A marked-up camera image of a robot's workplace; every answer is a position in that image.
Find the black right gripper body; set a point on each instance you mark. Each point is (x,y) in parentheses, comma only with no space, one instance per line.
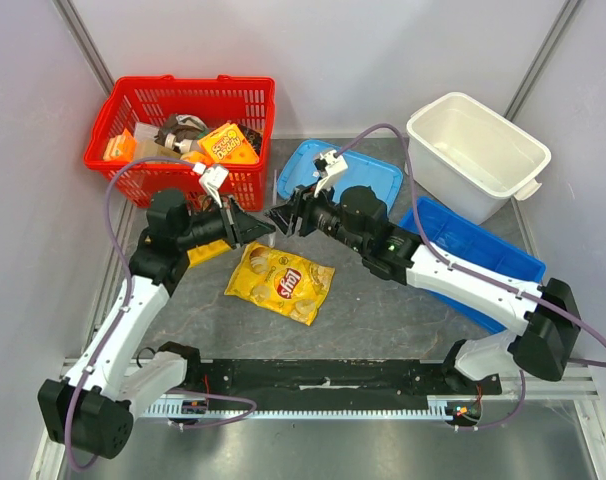
(303,216)

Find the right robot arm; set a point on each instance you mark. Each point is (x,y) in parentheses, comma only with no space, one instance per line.
(537,337)

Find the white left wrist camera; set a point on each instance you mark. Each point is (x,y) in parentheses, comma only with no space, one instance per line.
(211,178)

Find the orange Scrub Daddy box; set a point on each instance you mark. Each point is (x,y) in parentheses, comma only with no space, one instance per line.
(228,145)

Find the white plastic tub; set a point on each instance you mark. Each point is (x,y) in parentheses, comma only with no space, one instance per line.
(472,159)

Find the blue divided plastic bin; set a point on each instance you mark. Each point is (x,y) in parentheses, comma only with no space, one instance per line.
(472,243)

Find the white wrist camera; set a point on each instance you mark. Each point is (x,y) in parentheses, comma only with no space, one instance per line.
(211,178)
(330,166)

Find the red plastic shopping basket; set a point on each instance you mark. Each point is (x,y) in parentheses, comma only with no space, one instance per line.
(247,101)

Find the orange carton in basket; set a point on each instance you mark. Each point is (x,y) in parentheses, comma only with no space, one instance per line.
(120,148)

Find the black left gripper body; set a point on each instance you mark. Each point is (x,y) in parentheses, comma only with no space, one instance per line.
(230,224)

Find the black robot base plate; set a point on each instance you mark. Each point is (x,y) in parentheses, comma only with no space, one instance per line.
(331,384)

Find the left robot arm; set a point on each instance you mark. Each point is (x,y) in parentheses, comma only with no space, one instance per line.
(94,406)

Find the yellow Lays chips bag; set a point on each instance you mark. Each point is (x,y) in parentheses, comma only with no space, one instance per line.
(281,282)

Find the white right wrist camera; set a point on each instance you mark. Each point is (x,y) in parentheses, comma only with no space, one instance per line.
(330,166)

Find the white slotted cable duct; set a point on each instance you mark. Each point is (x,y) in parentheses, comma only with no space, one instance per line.
(177,408)

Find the yellow test tube rack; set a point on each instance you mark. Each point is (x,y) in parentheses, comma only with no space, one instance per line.
(205,253)

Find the light blue plastic lid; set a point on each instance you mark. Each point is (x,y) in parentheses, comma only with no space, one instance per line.
(383,178)

